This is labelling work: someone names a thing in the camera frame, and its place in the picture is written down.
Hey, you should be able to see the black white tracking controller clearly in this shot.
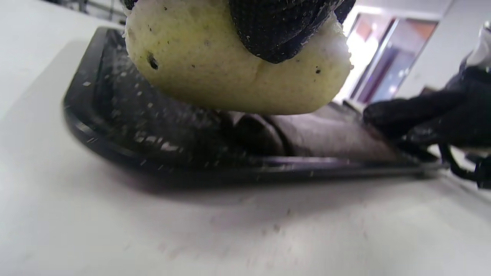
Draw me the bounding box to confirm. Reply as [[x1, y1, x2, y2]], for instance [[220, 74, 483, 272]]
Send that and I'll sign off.
[[466, 21, 491, 69]]

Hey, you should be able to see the yellow round sponge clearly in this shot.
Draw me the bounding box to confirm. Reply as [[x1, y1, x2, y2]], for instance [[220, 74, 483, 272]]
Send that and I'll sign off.
[[124, 0, 353, 115]]

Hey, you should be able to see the brown leather bag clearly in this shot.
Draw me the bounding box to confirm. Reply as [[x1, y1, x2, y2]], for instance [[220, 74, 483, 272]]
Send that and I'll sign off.
[[219, 103, 403, 161]]

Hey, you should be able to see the person's right hand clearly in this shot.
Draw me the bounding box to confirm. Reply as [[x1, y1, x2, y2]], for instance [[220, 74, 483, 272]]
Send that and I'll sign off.
[[362, 65, 491, 190]]

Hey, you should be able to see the black plastic tray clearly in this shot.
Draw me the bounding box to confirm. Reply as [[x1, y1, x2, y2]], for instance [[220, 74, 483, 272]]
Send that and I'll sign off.
[[63, 27, 445, 181]]

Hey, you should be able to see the person's left hand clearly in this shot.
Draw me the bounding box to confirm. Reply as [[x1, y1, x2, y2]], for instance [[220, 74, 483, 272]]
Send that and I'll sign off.
[[228, 0, 356, 64]]

